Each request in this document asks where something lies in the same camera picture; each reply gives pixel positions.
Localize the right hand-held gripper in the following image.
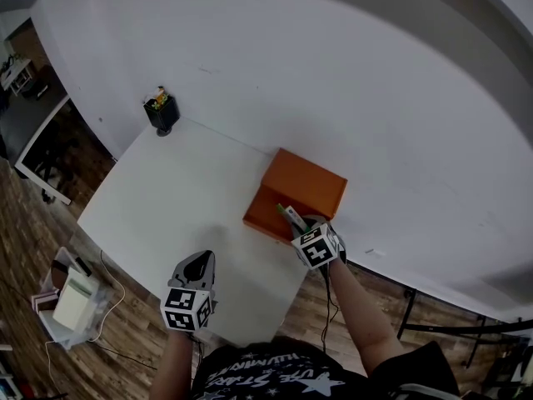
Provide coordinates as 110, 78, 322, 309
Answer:
285, 215, 347, 270

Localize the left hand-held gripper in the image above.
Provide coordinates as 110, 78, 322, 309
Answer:
160, 250, 218, 333

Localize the orange box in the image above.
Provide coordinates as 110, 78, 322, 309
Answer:
242, 147, 349, 246

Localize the person's left forearm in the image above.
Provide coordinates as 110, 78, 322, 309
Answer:
149, 330, 195, 400

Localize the person's right forearm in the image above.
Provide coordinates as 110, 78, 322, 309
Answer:
328, 258, 405, 377

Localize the large white box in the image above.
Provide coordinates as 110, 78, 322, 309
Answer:
52, 267, 101, 333

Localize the white table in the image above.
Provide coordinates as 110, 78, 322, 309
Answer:
77, 117, 317, 348

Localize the clear plastic bin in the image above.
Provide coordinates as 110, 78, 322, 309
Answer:
35, 246, 113, 349

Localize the black printed t-shirt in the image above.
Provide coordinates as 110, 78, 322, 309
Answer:
191, 335, 461, 400

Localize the brown flat item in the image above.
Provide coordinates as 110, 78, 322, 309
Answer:
49, 260, 70, 285

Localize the pink bordered book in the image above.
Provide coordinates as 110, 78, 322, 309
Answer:
31, 292, 59, 318

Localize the black square holder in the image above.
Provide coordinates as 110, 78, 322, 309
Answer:
142, 93, 181, 138

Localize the black office chair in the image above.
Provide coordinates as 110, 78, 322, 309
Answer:
39, 137, 84, 202

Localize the small yellow green decoration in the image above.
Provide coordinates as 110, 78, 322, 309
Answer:
144, 85, 170, 111

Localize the black item on desk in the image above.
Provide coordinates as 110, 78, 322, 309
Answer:
22, 79, 47, 102

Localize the small white shelf rack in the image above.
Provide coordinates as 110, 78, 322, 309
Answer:
0, 56, 33, 98

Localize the long white cable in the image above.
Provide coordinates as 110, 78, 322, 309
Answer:
89, 250, 126, 343

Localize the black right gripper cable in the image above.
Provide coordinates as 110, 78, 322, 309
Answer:
322, 264, 341, 352

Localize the black floor cable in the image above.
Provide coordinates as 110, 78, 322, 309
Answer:
95, 342, 159, 370

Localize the thin white cable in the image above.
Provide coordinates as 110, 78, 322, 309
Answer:
44, 339, 57, 391

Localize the black metal frame table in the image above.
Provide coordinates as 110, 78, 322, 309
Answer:
397, 287, 533, 370

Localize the dark desk with white frame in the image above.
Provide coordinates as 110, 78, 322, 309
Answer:
0, 67, 72, 206

